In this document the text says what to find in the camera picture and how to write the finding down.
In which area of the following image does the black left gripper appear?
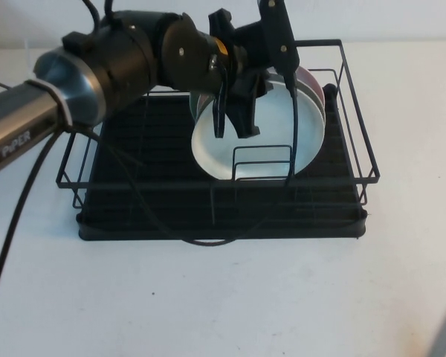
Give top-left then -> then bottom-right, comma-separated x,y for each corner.
224,0 -> 302,138

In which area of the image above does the black plastic drip tray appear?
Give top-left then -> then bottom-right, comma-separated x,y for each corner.
77,87 -> 369,242

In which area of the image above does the thin black cable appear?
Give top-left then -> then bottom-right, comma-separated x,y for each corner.
70,70 -> 302,248

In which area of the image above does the pink round plate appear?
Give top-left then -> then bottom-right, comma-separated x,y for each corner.
295,65 -> 323,103

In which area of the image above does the white round plate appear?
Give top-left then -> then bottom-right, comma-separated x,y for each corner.
191,70 -> 327,180

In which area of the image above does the white cable tie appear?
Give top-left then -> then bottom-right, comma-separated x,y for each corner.
25,79 -> 74,128

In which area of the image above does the black wire dish rack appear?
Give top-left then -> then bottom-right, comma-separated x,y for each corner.
54,39 -> 380,209

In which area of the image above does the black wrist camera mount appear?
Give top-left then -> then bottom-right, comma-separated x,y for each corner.
207,9 -> 233,44

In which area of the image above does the grey-blue round plate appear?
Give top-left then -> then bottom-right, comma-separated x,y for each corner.
299,83 -> 327,127

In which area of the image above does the thick black cable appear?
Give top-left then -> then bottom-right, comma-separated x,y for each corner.
0,124 -> 66,321

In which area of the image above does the short flat black cable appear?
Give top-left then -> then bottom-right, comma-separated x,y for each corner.
210,55 -> 228,139

